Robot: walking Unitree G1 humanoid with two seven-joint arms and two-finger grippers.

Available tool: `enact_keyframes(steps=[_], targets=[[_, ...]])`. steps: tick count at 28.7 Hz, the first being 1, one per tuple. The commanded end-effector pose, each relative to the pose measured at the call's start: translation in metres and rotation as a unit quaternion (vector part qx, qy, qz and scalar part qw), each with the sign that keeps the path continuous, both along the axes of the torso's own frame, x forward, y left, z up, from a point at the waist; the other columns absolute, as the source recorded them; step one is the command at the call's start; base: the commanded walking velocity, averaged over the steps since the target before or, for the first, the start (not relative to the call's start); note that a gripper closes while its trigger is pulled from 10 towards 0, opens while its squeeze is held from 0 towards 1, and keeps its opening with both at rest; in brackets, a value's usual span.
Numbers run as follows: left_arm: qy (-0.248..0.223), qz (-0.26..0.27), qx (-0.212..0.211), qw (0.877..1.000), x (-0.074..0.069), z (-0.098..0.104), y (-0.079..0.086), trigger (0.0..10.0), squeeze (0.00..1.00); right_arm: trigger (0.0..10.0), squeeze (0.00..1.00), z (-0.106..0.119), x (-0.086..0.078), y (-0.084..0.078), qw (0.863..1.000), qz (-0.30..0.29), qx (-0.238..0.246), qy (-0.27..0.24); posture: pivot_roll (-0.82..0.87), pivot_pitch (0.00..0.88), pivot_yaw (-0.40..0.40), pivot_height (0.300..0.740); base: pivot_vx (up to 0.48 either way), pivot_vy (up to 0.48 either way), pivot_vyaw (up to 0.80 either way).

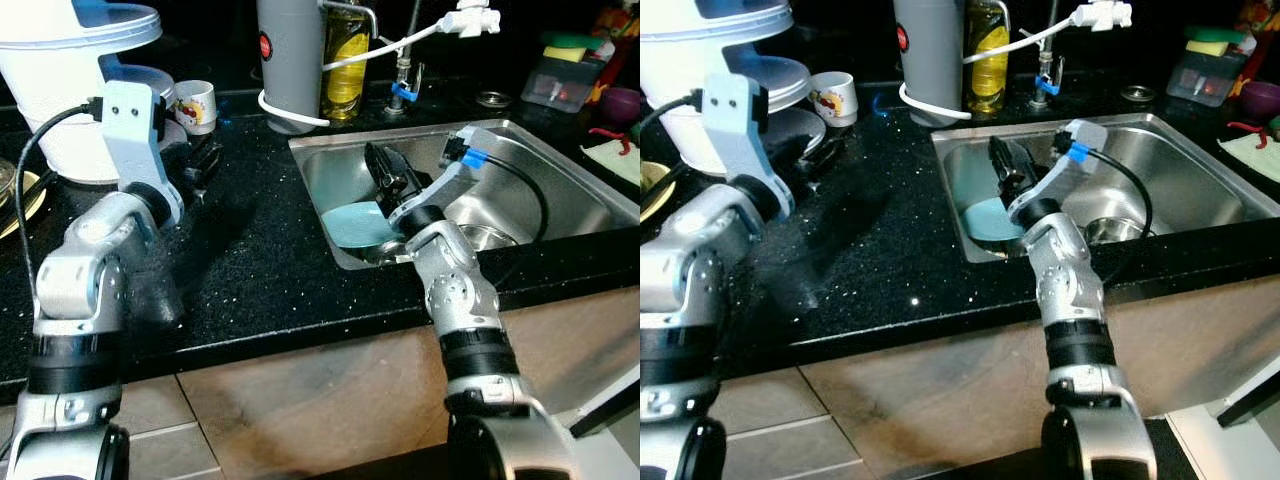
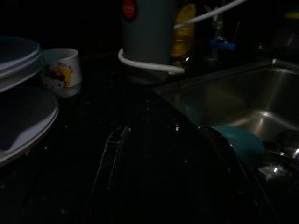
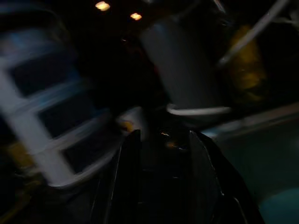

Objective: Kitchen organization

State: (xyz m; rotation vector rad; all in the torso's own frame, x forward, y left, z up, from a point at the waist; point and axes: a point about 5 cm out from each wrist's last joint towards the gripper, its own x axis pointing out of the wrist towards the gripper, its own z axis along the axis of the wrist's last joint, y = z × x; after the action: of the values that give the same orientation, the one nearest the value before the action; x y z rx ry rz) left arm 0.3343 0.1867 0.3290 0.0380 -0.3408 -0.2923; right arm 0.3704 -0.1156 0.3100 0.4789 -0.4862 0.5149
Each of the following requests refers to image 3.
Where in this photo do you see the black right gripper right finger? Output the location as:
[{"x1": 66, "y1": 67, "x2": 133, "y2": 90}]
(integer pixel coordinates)
[{"x1": 188, "y1": 130, "x2": 265, "y2": 224}]

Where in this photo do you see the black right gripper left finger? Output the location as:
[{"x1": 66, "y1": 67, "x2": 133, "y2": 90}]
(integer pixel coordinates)
[{"x1": 91, "y1": 129, "x2": 141, "y2": 224}]

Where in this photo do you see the stainless steel sink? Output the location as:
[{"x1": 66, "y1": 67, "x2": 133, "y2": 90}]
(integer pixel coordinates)
[{"x1": 200, "y1": 102, "x2": 299, "y2": 224}]

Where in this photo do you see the white cup with cartoon print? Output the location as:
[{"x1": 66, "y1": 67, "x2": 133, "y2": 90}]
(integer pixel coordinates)
[{"x1": 115, "y1": 107, "x2": 147, "y2": 138}]

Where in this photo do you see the light blue plate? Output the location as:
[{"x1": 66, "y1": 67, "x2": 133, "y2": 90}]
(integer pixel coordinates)
[{"x1": 260, "y1": 189, "x2": 299, "y2": 224}]

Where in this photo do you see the yellow cooking oil bottle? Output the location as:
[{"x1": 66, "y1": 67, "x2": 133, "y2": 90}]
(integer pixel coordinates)
[{"x1": 228, "y1": 24, "x2": 269, "y2": 105}]

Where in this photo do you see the grey cylindrical canister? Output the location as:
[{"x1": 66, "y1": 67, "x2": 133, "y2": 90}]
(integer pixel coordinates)
[{"x1": 139, "y1": 21, "x2": 232, "y2": 110}]

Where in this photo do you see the white tiered plastic rack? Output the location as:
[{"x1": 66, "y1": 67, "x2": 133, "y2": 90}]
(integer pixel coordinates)
[{"x1": 0, "y1": 30, "x2": 117, "y2": 189}]

